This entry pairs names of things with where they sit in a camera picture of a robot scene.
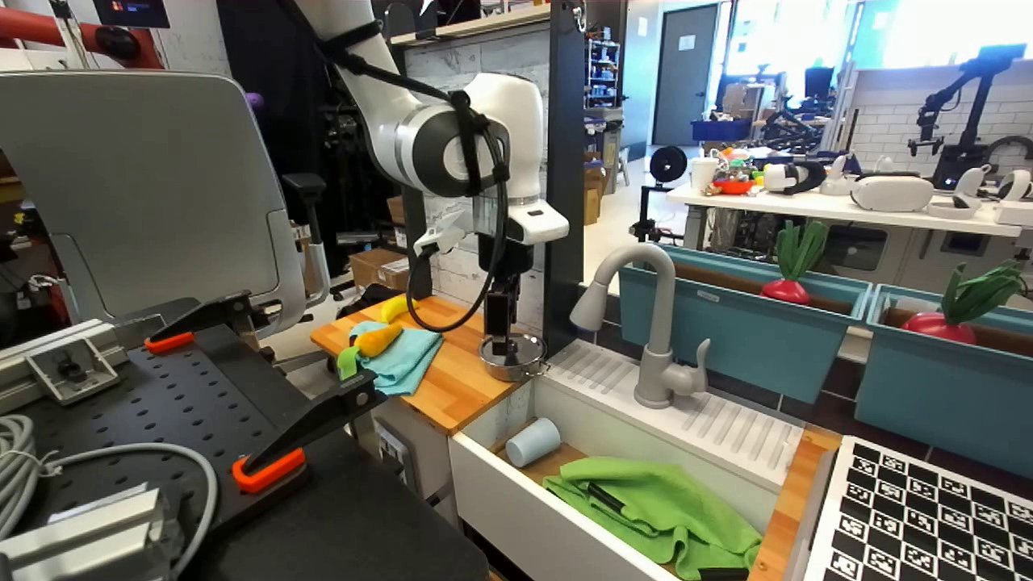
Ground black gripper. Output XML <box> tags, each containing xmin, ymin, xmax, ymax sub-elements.
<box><xmin>477</xmin><ymin>234</ymin><xmax>535</xmax><ymax>350</ymax></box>

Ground small metal bowl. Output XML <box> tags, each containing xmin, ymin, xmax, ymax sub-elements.
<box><xmin>477</xmin><ymin>333</ymin><xmax>542</xmax><ymax>362</ymax></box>

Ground orange plush carrot toy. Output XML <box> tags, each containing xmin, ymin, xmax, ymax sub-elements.
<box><xmin>332</xmin><ymin>322</ymin><xmax>407</xmax><ymax>385</ymax></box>

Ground small steel pot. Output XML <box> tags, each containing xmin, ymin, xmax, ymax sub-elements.
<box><xmin>477</xmin><ymin>346</ymin><xmax>545</xmax><ymax>380</ymax></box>

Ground grey toy faucet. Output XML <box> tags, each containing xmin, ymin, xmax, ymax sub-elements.
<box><xmin>566</xmin><ymin>240</ymin><xmax>715</xmax><ymax>413</ymax></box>

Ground white toy sink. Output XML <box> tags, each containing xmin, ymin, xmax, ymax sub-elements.
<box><xmin>449</xmin><ymin>340</ymin><xmax>810</xmax><ymax>581</ymax></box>

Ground colourful toy pile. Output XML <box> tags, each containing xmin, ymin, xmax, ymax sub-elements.
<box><xmin>705</xmin><ymin>149</ymin><xmax>760</xmax><ymax>199</ymax></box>

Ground red plush radish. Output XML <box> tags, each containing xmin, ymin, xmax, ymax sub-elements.
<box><xmin>901</xmin><ymin>266</ymin><xmax>1028</xmax><ymax>346</ymax></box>
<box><xmin>759</xmin><ymin>217</ymin><xmax>832</xmax><ymax>306</ymax></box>

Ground teal cloth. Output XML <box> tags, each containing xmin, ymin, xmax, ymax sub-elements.
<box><xmin>344</xmin><ymin>319</ymin><xmax>445</xmax><ymax>400</ymax></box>

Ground light blue cup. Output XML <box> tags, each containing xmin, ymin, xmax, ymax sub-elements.
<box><xmin>504</xmin><ymin>416</ymin><xmax>566</xmax><ymax>472</ymax></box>

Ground brown cardboard box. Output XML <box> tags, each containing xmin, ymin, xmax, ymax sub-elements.
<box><xmin>344</xmin><ymin>246</ymin><xmax>414</xmax><ymax>294</ymax></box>

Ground cabinet under counter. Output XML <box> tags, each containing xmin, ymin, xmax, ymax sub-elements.
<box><xmin>369</xmin><ymin>397</ymin><xmax>455</xmax><ymax>504</ymax></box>

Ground black clamp orange tips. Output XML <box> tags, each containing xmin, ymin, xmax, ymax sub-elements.
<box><xmin>140</xmin><ymin>291</ymin><xmax>272</xmax><ymax>358</ymax></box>
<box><xmin>230</xmin><ymin>367</ymin><xmax>380</xmax><ymax>498</ymax></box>

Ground black spool on stand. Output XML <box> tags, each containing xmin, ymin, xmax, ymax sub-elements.
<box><xmin>629</xmin><ymin>141</ymin><xmax>691</xmax><ymax>246</ymax></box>

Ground teal storage bin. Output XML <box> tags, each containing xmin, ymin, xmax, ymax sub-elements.
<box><xmin>852</xmin><ymin>280</ymin><xmax>1033</xmax><ymax>481</ymax></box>
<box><xmin>616</xmin><ymin>243</ymin><xmax>878</xmax><ymax>405</ymax></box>

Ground green cloth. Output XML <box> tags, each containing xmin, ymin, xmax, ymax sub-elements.
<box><xmin>542</xmin><ymin>456</ymin><xmax>765</xmax><ymax>581</ymax></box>

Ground dark grey door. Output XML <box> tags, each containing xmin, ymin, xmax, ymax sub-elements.
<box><xmin>653</xmin><ymin>2</ymin><xmax>723</xmax><ymax>153</ymax></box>

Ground wooden board strip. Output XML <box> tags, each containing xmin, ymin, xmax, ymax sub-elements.
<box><xmin>748</xmin><ymin>427</ymin><xmax>843</xmax><ymax>581</ymax></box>

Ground black perforated breadboard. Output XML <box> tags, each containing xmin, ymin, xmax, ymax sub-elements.
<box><xmin>0</xmin><ymin>319</ymin><xmax>486</xmax><ymax>581</ymax></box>

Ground white background shelf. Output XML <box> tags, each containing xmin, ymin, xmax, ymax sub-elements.
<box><xmin>674</xmin><ymin>187</ymin><xmax>1033</xmax><ymax>243</ymax></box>

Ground large grey panel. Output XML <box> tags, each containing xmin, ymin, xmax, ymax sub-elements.
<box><xmin>0</xmin><ymin>70</ymin><xmax>308</xmax><ymax>326</ymax></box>

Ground white VR headset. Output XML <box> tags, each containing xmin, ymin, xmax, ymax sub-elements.
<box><xmin>849</xmin><ymin>175</ymin><xmax>937</xmax><ymax>217</ymax></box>

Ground aluminium extrusion bar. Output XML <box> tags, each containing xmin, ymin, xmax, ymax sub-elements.
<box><xmin>0</xmin><ymin>317</ymin><xmax>148</xmax><ymax>405</ymax></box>
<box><xmin>0</xmin><ymin>481</ymin><xmax>171</xmax><ymax>581</ymax></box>

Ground black white calibration board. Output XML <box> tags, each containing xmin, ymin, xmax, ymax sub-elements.
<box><xmin>802</xmin><ymin>431</ymin><xmax>1033</xmax><ymax>581</ymax></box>

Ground red padded bar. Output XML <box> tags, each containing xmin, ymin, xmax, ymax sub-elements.
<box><xmin>0</xmin><ymin>2</ymin><xmax>166</xmax><ymax>74</ymax></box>

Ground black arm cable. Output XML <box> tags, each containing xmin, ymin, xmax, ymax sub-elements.
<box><xmin>316</xmin><ymin>26</ymin><xmax>512</xmax><ymax>336</ymax></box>

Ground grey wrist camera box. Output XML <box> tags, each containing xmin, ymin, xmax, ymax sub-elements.
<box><xmin>414</xmin><ymin>220</ymin><xmax>477</xmax><ymax>261</ymax></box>

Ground black frame post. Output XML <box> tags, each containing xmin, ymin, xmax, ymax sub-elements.
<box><xmin>542</xmin><ymin>0</ymin><xmax>591</xmax><ymax>358</ymax></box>

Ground grey cable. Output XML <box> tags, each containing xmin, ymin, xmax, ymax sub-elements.
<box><xmin>0</xmin><ymin>413</ymin><xmax>222</xmax><ymax>575</ymax></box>

